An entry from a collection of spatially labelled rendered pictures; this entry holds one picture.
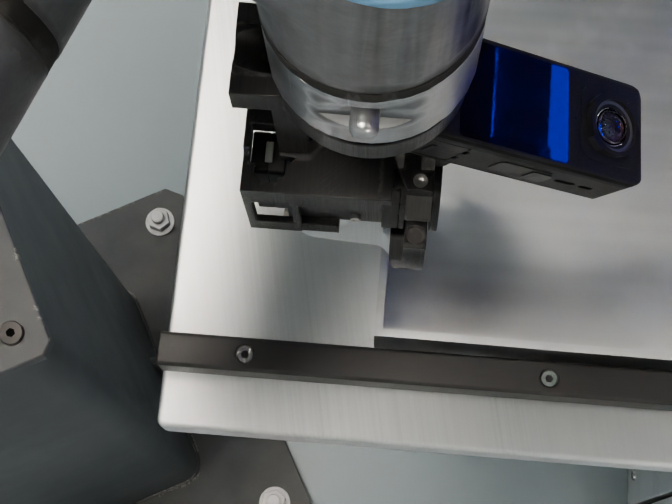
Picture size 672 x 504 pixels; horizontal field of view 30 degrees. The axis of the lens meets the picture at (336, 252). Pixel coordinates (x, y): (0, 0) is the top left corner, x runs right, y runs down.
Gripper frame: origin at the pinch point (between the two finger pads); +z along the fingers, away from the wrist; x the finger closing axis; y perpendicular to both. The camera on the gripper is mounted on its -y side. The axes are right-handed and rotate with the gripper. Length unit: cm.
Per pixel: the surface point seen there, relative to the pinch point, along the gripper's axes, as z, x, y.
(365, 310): 3.6, 4.0, 2.1
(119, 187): 91, -30, 37
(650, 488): 71, 5, -27
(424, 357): 1.6, 6.7, -1.1
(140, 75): 92, -45, 36
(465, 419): 3.6, 9.4, -3.5
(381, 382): 1.8, 8.1, 1.0
